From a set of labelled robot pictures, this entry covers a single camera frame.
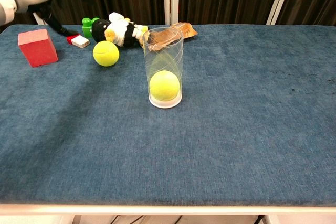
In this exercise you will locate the green toy brick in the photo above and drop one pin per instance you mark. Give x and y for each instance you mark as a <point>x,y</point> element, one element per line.
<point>86,27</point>

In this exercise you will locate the pink red cube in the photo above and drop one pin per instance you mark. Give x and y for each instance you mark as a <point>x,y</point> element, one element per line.
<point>38,48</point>

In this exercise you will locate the black white plush toy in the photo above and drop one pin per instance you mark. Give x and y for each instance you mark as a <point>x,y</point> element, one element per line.
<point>123,33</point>

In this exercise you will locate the yellow tennis ball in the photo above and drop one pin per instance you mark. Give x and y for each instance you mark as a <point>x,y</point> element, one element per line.
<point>165,85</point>
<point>106,54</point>

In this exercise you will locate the brown foil pouch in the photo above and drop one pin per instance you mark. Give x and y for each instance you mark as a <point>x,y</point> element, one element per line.
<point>187,31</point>

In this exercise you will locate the blue table mat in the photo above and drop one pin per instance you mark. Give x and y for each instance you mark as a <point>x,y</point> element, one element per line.
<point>210,134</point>

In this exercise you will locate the small red white block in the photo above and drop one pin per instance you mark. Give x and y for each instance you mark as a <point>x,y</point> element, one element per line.
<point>80,41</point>

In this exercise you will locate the clear plastic cup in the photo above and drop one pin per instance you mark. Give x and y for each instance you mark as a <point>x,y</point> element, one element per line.
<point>164,58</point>

